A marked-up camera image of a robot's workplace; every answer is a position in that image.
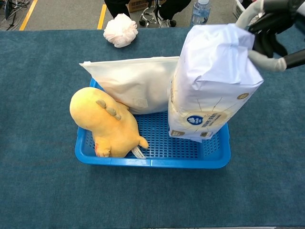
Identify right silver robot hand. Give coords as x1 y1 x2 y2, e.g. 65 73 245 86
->
235 0 305 72

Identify white tissue pack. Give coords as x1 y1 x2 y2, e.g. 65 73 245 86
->
168 23 264 143

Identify white frosted zip bag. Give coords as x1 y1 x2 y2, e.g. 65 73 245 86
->
79 56 181 115

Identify yellow plush toy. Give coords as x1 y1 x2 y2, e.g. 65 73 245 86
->
69 87 150 158

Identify blue perforated plastic basket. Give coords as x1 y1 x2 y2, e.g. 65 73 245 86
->
74 77 231 169

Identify clear plastic water bottle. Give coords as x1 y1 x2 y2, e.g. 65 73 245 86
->
190 0 212 27

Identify person in black clothes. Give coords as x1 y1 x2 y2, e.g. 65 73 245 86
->
104 0 193 28

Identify chrome office chair base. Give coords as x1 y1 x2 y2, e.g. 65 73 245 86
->
139 6 165 27

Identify brown cardboard box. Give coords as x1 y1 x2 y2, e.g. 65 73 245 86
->
126 0 167 13

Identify pale pink bath pouf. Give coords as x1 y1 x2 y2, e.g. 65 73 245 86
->
103 13 139 48

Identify teal table cloth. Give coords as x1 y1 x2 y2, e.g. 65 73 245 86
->
0 27 305 227

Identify tangled black floor cables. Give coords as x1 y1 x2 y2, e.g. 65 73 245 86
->
0 0 31 31

